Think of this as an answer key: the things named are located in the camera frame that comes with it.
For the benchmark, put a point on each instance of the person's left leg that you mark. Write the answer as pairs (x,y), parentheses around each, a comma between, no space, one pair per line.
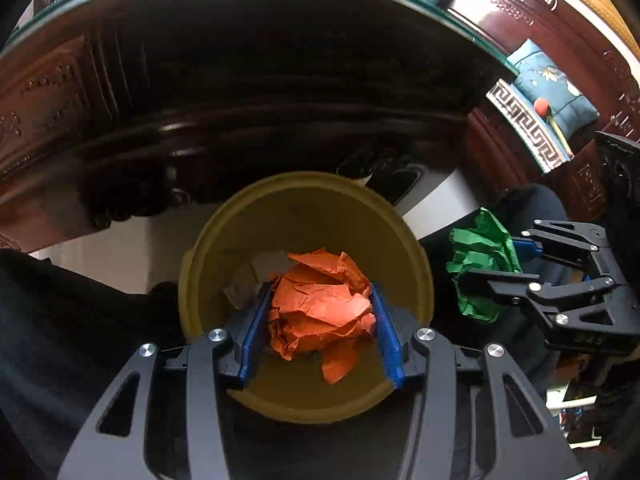
(75,320)

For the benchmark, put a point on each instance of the carved dark wooden table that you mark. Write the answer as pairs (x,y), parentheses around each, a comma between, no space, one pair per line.
(225,60)

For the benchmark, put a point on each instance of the orange paper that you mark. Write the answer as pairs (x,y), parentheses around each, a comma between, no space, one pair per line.
(320,305)

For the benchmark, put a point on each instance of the colourful printed packet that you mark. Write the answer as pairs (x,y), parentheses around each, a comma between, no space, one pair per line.
(575,420)

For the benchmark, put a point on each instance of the person's right leg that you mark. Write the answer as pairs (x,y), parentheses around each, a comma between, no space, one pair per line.
(530,210)

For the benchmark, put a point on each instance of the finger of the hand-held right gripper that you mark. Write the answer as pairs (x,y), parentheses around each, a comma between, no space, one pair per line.
(560,245)
(505,287)

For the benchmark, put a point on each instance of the carved wooden chair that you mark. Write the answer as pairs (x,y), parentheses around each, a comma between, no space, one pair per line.
(500,5)

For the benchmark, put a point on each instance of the green paper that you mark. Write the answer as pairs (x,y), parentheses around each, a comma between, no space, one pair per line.
(480,245)

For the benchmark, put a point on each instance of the stick with orange ball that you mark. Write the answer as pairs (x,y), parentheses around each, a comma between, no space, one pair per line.
(542,107)

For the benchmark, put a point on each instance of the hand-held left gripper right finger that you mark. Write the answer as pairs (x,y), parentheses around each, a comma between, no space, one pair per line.
(387,340)

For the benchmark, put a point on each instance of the yellow plastic waste bin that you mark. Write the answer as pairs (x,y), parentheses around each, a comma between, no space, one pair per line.
(300,220)

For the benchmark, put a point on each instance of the person's leg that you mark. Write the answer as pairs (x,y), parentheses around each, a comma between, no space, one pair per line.
(75,320)
(530,210)

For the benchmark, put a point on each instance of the seat cushion with patterned border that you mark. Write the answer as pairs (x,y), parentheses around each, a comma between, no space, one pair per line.
(520,120)

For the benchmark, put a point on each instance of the clear plastic wrapper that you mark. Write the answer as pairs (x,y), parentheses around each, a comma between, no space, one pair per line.
(240,290)

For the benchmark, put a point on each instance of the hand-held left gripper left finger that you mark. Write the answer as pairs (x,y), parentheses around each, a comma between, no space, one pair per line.
(252,340)

